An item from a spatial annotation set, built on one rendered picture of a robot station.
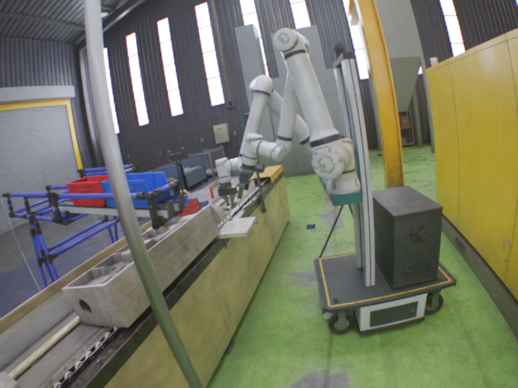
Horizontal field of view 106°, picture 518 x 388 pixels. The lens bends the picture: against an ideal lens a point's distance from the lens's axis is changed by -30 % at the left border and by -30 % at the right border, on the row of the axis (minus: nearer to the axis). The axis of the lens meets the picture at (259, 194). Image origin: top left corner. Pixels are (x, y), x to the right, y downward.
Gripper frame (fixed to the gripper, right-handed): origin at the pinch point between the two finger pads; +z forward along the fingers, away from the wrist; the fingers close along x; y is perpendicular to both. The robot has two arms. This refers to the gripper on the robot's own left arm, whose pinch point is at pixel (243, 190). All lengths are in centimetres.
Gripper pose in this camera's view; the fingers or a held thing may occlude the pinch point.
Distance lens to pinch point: 161.2
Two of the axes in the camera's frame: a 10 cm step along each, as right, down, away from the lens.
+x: -2.3, 3.8, -8.9
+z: -2.0, 8.8, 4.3
